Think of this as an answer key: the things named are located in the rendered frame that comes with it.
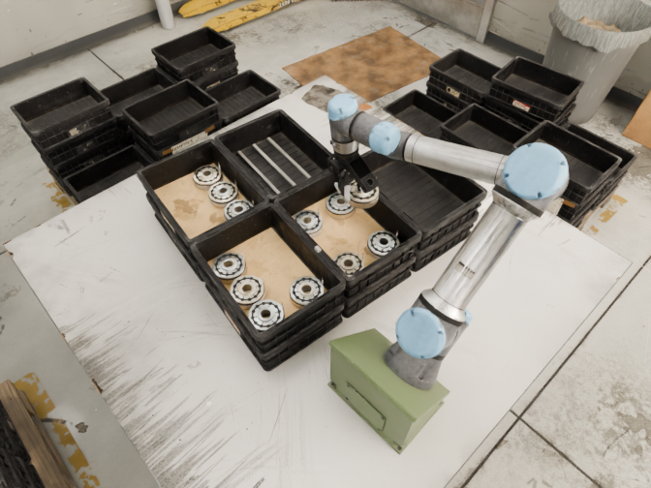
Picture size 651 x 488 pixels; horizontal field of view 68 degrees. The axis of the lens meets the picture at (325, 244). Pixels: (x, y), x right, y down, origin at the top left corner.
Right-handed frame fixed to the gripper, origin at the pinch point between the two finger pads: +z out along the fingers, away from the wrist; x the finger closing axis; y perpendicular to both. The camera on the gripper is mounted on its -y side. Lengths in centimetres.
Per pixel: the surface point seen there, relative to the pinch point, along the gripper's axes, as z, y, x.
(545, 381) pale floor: 108, -68, -48
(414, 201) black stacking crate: 20.7, -2.0, -24.0
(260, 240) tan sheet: 13.6, 15.6, 28.5
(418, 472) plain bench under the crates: 26, -66, 34
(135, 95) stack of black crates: 60, 188, 20
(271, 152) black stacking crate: 17, 50, 2
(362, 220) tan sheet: 17.9, 2.1, -4.1
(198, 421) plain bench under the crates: 21, -20, 74
